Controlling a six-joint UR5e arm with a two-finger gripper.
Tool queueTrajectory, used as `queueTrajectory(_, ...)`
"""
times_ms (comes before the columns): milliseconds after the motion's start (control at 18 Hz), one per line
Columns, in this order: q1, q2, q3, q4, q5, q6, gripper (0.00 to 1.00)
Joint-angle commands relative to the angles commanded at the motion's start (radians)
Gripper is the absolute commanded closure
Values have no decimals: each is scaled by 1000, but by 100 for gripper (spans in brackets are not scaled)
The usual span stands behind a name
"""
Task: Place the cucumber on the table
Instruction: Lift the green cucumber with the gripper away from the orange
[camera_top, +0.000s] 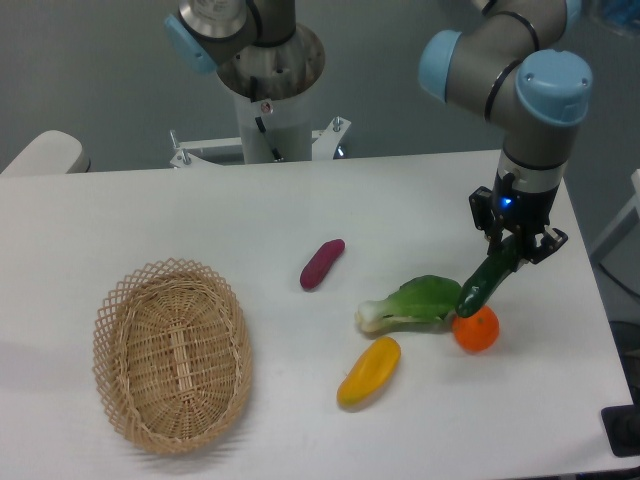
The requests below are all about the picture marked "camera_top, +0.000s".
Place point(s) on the woven wicker basket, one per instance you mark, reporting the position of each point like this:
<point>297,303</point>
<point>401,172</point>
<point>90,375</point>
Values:
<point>172,358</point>

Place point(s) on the white chair armrest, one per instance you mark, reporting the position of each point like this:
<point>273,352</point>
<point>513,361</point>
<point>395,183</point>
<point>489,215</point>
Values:
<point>51,153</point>

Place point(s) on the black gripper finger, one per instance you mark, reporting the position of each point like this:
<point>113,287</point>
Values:
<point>484,217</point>
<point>536,247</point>

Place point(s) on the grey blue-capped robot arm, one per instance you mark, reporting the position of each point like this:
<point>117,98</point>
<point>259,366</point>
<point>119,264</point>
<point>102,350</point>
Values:
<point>507,71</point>

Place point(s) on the clear container blue contents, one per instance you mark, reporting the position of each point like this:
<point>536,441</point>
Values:
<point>618,16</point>

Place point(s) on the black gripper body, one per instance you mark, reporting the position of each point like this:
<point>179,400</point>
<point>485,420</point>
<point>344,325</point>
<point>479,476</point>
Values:
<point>512,207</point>

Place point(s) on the black device at table edge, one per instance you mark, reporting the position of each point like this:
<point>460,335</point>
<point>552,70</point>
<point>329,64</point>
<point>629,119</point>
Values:
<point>621,424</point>

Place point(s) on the purple sweet potato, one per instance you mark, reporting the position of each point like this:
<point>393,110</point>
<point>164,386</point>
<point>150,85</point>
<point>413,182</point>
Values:
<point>319,265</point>

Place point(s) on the white furniture edge right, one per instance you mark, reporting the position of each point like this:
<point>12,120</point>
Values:
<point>620,226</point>

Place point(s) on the green cucumber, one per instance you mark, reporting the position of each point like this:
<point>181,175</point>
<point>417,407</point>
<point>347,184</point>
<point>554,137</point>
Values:
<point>480,286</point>

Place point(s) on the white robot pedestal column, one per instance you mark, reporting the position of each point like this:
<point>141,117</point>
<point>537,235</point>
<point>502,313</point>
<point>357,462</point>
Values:
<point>271,89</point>

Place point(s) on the orange mandarin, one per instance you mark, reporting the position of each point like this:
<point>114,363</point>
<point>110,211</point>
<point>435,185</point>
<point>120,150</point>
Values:
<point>477,332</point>

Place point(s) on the green bok choy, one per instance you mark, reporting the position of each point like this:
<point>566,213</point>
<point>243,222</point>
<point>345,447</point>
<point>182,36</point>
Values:
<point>424,300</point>

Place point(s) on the white metal base frame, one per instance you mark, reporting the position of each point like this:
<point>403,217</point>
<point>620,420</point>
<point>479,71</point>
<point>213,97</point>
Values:
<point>326,145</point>

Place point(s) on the yellow mango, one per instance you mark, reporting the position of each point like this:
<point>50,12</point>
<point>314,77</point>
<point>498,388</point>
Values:
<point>370,373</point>

